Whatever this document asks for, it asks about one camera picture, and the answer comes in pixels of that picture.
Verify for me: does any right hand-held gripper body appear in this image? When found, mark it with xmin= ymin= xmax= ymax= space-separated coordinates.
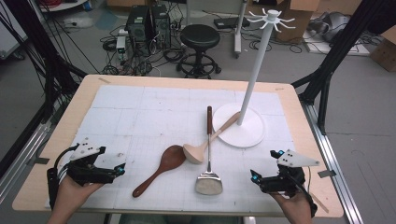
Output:
xmin=260 ymin=148 xmax=320 ymax=198

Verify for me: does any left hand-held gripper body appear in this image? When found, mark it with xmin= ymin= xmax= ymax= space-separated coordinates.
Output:
xmin=65 ymin=137 xmax=118 ymax=187

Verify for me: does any metal spatula with brown handle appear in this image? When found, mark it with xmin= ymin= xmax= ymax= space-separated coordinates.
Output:
xmin=194 ymin=105 xmax=224 ymax=196

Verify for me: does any dark brown wooden spoon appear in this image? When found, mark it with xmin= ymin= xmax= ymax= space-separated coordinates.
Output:
xmin=132 ymin=144 xmax=188 ymax=199

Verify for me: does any white utensil rack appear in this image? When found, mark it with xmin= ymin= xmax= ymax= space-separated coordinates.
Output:
xmin=212 ymin=8 xmax=297 ymax=148

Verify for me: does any light wooden ladle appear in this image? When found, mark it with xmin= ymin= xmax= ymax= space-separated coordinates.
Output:
xmin=182 ymin=111 xmax=242 ymax=165

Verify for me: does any person's left hand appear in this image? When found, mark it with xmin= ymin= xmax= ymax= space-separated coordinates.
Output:
xmin=52 ymin=176 xmax=105 ymax=219

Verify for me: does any person's right hand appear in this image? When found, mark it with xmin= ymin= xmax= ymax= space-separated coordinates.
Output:
xmin=270 ymin=189 xmax=314 ymax=224

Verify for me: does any long tan strip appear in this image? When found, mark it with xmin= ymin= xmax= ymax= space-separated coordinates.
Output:
xmin=309 ymin=191 xmax=330 ymax=215

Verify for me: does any grey tape piece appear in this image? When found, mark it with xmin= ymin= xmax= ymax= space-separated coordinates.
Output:
xmin=317 ymin=169 xmax=337 ymax=179
xmin=30 ymin=156 xmax=50 ymax=166

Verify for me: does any white grid mat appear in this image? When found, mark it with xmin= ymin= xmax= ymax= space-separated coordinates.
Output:
xmin=45 ymin=84 xmax=316 ymax=216

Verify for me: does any small white device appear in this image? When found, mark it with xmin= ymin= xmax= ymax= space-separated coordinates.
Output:
xmin=115 ymin=35 xmax=127 ymax=53

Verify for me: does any white flat board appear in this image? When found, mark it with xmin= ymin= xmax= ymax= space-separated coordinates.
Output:
xmin=303 ymin=29 xmax=372 ymax=58

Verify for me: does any black computer tower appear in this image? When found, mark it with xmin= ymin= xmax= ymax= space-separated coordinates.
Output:
xmin=124 ymin=5 xmax=151 ymax=56
xmin=150 ymin=4 xmax=172 ymax=49

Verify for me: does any open cardboard box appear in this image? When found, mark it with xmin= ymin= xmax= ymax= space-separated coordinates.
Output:
xmin=275 ymin=0 xmax=320 ymax=44

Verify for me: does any grey white device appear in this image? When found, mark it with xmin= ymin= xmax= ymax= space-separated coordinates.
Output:
xmin=306 ymin=11 xmax=352 ymax=44

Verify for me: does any black flat box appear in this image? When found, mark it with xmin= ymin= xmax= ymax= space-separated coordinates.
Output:
xmin=213 ymin=17 xmax=250 ymax=30

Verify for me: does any black round stool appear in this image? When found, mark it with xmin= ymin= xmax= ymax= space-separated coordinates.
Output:
xmin=176 ymin=23 xmax=222 ymax=79

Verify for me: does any white cabinet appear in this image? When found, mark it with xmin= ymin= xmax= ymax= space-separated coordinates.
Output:
xmin=0 ymin=8 xmax=28 ymax=61

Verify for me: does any closed cardboard box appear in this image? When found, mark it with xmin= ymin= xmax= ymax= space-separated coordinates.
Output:
xmin=369 ymin=25 xmax=396 ymax=74

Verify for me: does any flat cardboard box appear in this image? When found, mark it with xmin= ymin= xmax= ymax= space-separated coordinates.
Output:
xmin=106 ymin=0 xmax=148 ymax=8

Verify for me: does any white round table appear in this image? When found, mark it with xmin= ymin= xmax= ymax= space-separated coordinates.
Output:
xmin=37 ymin=0 xmax=91 ymax=14

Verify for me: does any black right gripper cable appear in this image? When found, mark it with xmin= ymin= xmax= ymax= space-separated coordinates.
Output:
xmin=290 ymin=166 xmax=318 ymax=218

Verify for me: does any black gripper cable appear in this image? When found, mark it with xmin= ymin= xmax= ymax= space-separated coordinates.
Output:
xmin=290 ymin=166 xmax=318 ymax=218
xmin=46 ymin=143 xmax=79 ymax=210

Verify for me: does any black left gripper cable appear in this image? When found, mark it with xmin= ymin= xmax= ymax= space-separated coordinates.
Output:
xmin=46 ymin=143 xmax=79 ymax=210

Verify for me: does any aluminium rail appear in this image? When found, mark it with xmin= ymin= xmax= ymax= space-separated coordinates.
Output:
xmin=299 ymin=102 xmax=364 ymax=224
xmin=0 ymin=121 xmax=53 ymax=203

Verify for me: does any tangle of black floor cables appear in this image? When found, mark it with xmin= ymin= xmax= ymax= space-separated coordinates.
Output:
xmin=100 ymin=8 xmax=194 ymax=77

